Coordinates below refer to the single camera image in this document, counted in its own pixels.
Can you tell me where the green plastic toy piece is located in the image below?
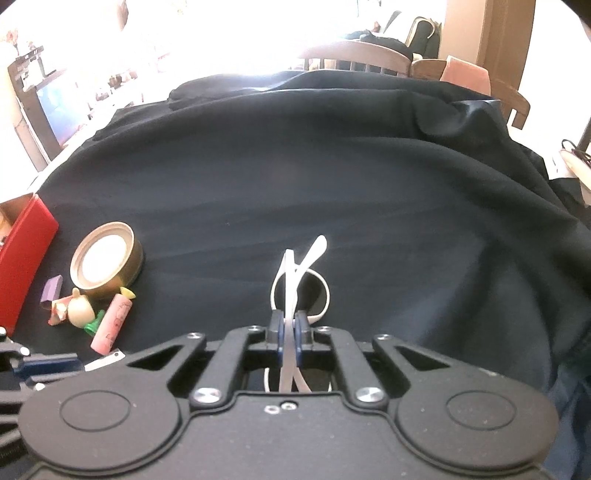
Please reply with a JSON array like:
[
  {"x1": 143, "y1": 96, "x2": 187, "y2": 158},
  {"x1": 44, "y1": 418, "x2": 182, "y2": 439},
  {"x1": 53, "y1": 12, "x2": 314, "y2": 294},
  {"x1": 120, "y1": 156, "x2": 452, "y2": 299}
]
[{"x1": 83, "y1": 310, "x2": 105, "y2": 337}]

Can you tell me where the cream round wooden toy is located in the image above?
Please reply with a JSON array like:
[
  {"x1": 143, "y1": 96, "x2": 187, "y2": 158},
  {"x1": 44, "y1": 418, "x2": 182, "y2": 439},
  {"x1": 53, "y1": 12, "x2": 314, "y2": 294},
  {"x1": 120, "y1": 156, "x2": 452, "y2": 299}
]
[{"x1": 67, "y1": 288, "x2": 96, "y2": 328}]

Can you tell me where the pink cylindrical tube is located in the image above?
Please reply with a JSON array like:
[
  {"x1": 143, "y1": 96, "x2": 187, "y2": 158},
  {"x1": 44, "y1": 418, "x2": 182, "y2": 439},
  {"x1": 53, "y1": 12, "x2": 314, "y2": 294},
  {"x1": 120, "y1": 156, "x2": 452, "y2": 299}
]
[{"x1": 90, "y1": 293, "x2": 132, "y2": 356}]

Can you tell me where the purple small block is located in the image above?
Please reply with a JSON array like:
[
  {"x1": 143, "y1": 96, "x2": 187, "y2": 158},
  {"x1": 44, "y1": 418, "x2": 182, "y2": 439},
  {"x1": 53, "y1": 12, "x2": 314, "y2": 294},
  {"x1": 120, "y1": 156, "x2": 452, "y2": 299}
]
[{"x1": 40, "y1": 275, "x2": 63, "y2": 310}]

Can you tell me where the red metal tin box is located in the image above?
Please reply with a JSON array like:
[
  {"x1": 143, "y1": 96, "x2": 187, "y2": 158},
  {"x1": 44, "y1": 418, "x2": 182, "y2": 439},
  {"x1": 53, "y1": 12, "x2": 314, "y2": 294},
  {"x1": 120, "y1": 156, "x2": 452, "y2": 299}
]
[{"x1": 1, "y1": 193, "x2": 59, "y2": 335}]

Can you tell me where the dark navy table cloth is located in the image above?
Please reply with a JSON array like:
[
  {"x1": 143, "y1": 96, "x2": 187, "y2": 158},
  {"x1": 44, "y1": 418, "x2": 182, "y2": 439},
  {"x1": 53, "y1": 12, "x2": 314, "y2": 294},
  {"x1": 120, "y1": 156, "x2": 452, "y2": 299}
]
[{"x1": 14, "y1": 70, "x2": 590, "y2": 479}]

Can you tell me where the dark cabinet with blue panel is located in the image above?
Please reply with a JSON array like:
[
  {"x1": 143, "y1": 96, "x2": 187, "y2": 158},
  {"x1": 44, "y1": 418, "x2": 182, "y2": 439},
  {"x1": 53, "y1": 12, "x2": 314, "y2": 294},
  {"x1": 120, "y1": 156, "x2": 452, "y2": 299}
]
[{"x1": 7, "y1": 46, "x2": 90, "y2": 171}]

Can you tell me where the wooden dining chair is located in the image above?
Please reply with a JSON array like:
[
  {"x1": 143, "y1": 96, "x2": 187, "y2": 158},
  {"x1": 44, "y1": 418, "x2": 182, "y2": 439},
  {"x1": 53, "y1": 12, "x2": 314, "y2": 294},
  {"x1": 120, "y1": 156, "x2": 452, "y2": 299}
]
[{"x1": 300, "y1": 40, "x2": 530, "y2": 129}]

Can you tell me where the pink towel on chair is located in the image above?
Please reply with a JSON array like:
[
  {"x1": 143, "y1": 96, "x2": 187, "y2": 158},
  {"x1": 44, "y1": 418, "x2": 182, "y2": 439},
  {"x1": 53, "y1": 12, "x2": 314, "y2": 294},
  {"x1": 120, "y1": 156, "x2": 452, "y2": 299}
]
[{"x1": 440, "y1": 55, "x2": 492, "y2": 96}]

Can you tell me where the dark green sofa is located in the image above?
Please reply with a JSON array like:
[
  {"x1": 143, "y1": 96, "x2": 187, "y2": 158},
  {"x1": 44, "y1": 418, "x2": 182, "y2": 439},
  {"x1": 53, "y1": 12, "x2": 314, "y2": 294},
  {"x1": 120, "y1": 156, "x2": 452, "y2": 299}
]
[{"x1": 346, "y1": 17, "x2": 441, "y2": 61}]

